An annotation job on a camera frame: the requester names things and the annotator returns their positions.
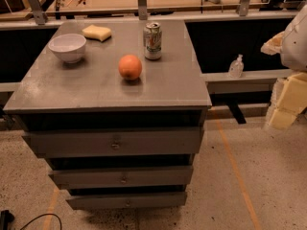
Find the grey bottom drawer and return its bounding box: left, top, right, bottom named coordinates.
left=67, top=192, right=187, bottom=210

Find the black cable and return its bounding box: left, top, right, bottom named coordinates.
left=19, top=213, right=62, bottom=230

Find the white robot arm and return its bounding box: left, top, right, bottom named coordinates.
left=261, top=5, right=307, bottom=130

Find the white bowl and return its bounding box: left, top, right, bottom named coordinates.
left=48, top=34, right=86, bottom=63

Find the orange fruit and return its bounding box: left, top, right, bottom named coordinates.
left=118, top=55, right=142, bottom=81

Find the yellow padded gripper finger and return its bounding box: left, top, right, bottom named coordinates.
left=266, top=72, right=307, bottom=130
left=260, top=32, right=284, bottom=56

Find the grey drawer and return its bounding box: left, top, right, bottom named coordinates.
left=67, top=192, right=187, bottom=210
left=22, top=127, right=203, bottom=158
left=49, top=166, right=193, bottom=189

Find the grey top drawer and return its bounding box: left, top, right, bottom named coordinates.
left=22, top=127, right=203, bottom=158

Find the grey drawer cabinet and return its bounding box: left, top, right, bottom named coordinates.
left=4, top=21, right=211, bottom=201

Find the black floor device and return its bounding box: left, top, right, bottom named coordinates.
left=0, top=210, right=14, bottom=230

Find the clear sanitizer bottle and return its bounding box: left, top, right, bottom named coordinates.
left=228, top=55, right=244, bottom=79

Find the soda can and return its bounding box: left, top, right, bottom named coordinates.
left=143, top=22, right=162, bottom=60

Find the grey middle drawer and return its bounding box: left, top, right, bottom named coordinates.
left=49, top=166, right=193, bottom=189

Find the yellow sponge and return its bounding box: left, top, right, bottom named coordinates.
left=82, top=25, right=111, bottom=42

